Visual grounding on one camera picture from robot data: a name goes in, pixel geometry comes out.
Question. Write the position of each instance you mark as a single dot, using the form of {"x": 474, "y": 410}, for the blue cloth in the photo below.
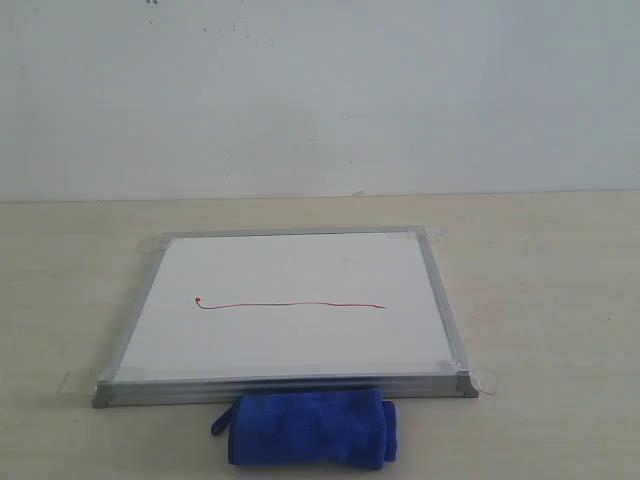
{"x": 355, "y": 428}

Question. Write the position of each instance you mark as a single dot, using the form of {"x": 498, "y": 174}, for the white board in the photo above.
{"x": 219, "y": 315}

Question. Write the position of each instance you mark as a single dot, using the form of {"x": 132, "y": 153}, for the clear tape back right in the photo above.
{"x": 430, "y": 236}

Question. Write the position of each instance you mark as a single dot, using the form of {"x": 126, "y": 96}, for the clear tape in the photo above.
{"x": 482, "y": 380}
{"x": 430, "y": 236}

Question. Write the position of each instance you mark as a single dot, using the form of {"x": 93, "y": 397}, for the clear tape front right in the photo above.
{"x": 482, "y": 380}

